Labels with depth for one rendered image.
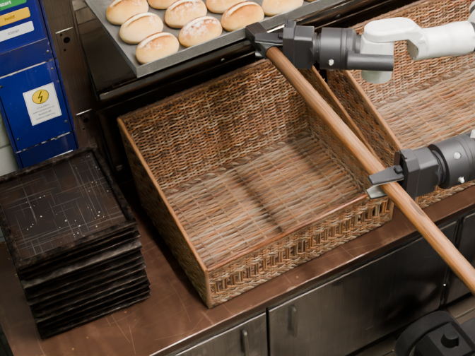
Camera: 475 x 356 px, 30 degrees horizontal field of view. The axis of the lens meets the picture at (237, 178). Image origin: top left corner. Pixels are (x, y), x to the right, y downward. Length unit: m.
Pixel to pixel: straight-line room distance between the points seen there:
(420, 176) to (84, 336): 0.97
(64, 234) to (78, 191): 0.13
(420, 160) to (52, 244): 0.84
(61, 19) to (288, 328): 0.98
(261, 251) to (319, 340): 0.48
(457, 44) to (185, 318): 0.91
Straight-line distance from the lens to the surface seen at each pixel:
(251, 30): 1.93
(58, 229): 2.04
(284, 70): 1.85
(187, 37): 1.93
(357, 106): 2.45
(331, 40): 1.87
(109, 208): 2.05
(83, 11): 2.11
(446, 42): 1.94
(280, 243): 2.16
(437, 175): 1.66
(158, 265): 2.30
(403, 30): 1.88
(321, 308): 2.40
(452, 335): 2.59
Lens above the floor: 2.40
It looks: 47 degrees down
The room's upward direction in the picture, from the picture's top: 4 degrees counter-clockwise
